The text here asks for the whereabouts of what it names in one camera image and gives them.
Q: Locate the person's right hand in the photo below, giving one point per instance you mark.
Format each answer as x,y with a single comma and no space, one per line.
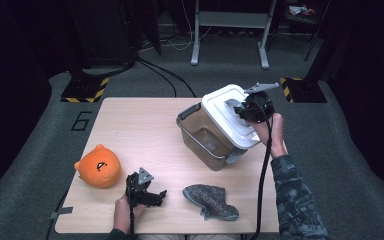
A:
275,133

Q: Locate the grey fluffy cloth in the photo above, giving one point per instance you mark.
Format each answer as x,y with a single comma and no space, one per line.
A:
211,200

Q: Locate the small white orange object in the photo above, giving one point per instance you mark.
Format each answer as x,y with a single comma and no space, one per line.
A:
296,10

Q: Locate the person's left hand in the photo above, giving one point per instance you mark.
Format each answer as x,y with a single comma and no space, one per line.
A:
125,216

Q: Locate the orange plush toy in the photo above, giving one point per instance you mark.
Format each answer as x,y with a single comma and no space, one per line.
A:
96,170

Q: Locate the black equipment cabinet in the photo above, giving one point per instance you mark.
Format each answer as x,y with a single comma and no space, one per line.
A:
103,33

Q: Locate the clear grey storage box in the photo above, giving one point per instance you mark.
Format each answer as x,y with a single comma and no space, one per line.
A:
203,136

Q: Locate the white metal desk frame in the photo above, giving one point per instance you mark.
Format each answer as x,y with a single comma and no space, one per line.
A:
233,20

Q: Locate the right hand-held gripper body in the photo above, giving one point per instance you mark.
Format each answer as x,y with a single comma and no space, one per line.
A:
260,106

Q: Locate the grey tape piece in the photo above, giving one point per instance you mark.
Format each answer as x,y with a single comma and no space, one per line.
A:
61,211

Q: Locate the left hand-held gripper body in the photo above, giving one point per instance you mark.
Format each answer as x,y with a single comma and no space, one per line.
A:
136,191

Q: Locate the black yellow striped base plate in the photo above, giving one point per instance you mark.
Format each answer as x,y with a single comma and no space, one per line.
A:
305,90
83,90

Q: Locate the black metal side table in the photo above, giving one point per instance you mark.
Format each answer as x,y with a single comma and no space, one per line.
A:
300,20

